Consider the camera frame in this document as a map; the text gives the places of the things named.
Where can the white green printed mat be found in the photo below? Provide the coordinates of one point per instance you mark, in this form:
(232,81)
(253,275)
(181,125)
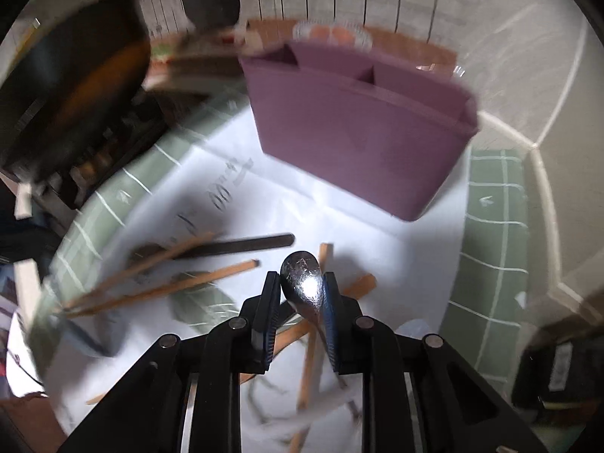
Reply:
(461,269)

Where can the purple utensil holder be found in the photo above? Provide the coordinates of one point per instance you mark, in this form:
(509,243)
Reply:
(367,123)

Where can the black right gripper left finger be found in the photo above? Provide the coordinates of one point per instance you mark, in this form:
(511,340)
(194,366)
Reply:
(262,321)

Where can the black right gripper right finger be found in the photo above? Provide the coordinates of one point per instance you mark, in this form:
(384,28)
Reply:
(339,314)

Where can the black handled spoon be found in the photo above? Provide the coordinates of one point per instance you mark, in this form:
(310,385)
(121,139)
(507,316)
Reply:
(217,248)

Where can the patterned plate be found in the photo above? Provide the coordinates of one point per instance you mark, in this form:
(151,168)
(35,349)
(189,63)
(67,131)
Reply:
(338,34)

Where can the shiny metal spoon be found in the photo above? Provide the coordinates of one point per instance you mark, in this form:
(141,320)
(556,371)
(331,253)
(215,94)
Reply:
(303,288)

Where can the wooden chopstick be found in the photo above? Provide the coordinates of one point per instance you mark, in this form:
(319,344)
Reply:
(306,383)
(166,289)
(161,371)
(139,267)

